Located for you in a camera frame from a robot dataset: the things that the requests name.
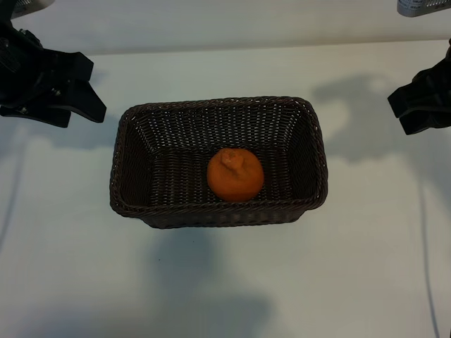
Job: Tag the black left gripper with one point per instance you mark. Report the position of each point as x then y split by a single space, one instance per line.
31 74

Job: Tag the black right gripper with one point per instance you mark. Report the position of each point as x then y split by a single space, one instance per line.
438 91

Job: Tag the dark brown wicker basket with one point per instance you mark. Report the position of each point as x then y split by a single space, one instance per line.
158 197

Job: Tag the orange mandarin fruit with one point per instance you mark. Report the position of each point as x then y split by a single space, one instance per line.
236 183

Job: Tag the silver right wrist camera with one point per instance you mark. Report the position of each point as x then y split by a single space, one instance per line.
423 7

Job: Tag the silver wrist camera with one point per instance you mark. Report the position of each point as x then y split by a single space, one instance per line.
423 7
28 7

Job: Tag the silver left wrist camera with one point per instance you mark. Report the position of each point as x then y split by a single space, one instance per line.
28 7

